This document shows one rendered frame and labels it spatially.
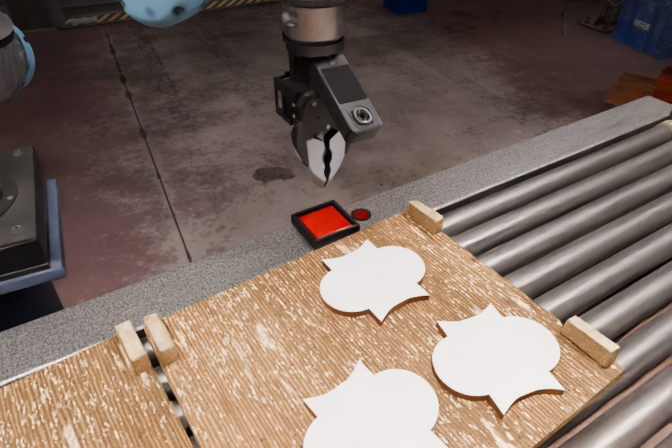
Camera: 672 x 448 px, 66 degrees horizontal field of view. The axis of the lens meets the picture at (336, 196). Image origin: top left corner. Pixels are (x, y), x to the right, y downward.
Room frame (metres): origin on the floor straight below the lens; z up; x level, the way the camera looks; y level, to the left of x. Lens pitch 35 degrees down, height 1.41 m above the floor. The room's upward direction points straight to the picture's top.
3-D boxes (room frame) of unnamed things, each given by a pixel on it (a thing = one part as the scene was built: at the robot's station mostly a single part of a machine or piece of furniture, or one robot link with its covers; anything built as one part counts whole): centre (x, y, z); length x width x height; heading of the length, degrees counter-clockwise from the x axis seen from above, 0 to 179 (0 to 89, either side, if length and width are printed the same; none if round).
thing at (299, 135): (0.60, 0.03, 1.08); 0.05 x 0.02 x 0.09; 123
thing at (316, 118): (0.63, 0.03, 1.14); 0.09 x 0.08 x 0.12; 33
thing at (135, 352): (0.37, 0.22, 0.95); 0.06 x 0.02 x 0.03; 36
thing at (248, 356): (0.38, -0.04, 0.93); 0.41 x 0.35 x 0.02; 124
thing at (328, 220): (0.61, 0.02, 0.92); 0.06 x 0.06 x 0.01; 31
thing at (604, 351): (0.38, -0.28, 0.95); 0.06 x 0.02 x 0.03; 34
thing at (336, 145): (0.64, 0.01, 1.04); 0.06 x 0.03 x 0.09; 33
